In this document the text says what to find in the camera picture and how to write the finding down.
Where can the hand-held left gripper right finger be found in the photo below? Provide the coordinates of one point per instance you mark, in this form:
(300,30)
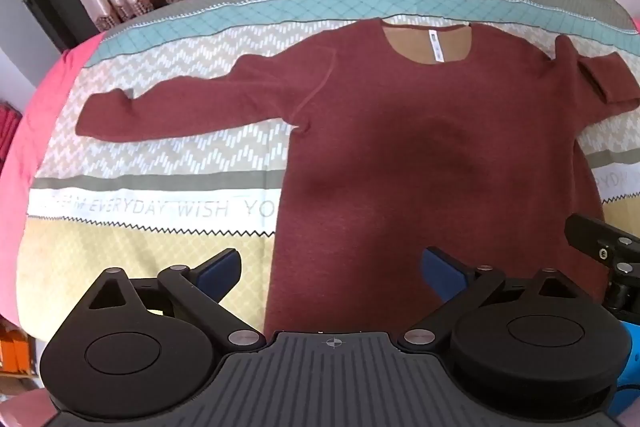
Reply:
(440,273)

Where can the pink bed sheet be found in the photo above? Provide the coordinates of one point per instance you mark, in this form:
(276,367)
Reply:
(30,147)

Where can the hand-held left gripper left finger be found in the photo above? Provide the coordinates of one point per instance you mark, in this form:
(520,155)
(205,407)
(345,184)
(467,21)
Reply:
(220,273)

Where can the orange object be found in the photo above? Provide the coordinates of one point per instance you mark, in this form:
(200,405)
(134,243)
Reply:
(15,349)

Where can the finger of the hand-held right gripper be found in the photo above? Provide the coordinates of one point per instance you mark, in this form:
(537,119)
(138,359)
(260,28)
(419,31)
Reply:
(595,237)

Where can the patterned beige teal bedspread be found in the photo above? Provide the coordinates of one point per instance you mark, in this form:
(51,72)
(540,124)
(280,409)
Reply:
(165,157)

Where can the red cloth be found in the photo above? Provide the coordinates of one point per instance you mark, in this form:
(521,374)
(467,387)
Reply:
(7,132)

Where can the maroon long-sleeve sweater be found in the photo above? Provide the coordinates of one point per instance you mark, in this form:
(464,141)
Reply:
(400,147)

